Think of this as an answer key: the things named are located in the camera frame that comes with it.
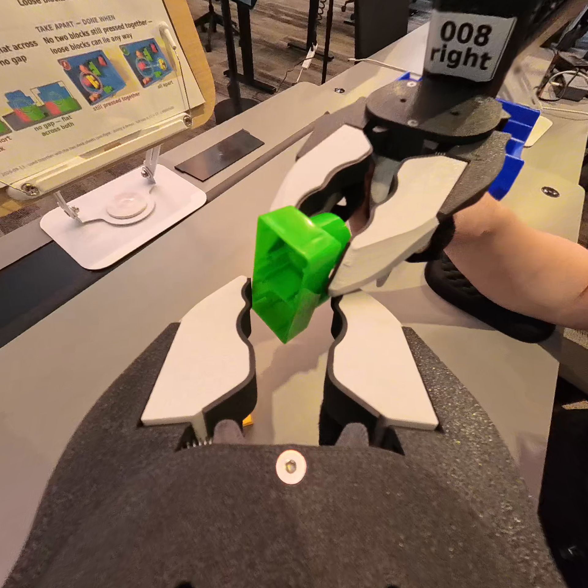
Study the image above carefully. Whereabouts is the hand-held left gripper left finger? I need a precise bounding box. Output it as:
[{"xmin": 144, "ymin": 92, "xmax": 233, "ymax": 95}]
[{"xmin": 140, "ymin": 276, "xmax": 258, "ymax": 439}]

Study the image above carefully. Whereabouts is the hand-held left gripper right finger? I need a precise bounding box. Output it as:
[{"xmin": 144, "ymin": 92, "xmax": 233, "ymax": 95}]
[{"xmin": 320, "ymin": 292, "xmax": 439, "ymax": 444}]

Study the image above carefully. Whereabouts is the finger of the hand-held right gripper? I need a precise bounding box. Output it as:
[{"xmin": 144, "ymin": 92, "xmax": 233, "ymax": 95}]
[
  {"xmin": 327, "ymin": 155, "xmax": 468, "ymax": 297},
  {"xmin": 270, "ymin": 124, "xmax": 374, "ymax": 213}
]

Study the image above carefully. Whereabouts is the blue plastic bin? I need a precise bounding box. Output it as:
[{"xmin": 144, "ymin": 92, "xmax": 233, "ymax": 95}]
[{"xmin": 397, "ymin": 71, "xmax": 540, "ymax": 200}]

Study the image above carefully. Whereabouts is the green two-stud toy block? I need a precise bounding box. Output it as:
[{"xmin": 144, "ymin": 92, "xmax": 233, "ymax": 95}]
[{"xmin": 252, "ymin": 206, "xmax": 352, "ymax": 344}]

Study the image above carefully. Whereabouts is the person's right forearm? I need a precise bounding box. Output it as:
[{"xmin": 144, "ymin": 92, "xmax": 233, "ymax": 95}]
[{"xmin": 443, "ymin": 193, "xmax": 588, "ymax": 329}]

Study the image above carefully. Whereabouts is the grey desk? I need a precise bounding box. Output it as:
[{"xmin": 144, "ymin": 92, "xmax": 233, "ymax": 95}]
[{"xmin": 0, "ymin": 23, "xmax": 588, "ymax": 570}]

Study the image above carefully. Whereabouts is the black desk panel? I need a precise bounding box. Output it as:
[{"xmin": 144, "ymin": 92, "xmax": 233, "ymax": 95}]
[{"xmin": 0, "ymin": 241, "xmax": 92, "ymax": 336}]

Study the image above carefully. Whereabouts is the black easel board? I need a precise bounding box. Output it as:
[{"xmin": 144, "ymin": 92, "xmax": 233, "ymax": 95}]
[{"xmin": 354, "ymin": 0, "xmax": 409, "ymax": 59}]

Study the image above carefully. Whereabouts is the black flat plate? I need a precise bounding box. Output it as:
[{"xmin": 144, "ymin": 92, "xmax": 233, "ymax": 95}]
[{"xmin": 175, "ymin": 130, "xmax": 266, "ymax": 181}]

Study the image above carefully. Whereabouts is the black floor stand with panel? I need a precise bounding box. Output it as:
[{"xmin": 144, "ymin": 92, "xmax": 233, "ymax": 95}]
[{"xmin": 223, "ymin": 0, "xmax": 276, "ymax": 95}]

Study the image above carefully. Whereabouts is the instruction sheet on stand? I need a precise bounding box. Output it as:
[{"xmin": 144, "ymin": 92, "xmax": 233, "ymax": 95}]
[{"xmin": 0, "ymin": 0, "xmax": 217, "ymax": 271}]

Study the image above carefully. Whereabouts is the printed instruction sheet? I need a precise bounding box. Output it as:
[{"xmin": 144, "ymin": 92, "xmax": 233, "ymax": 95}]
[{"xmin": 0, "ymin": 0, "xmax": 206, "ymax": 191}]

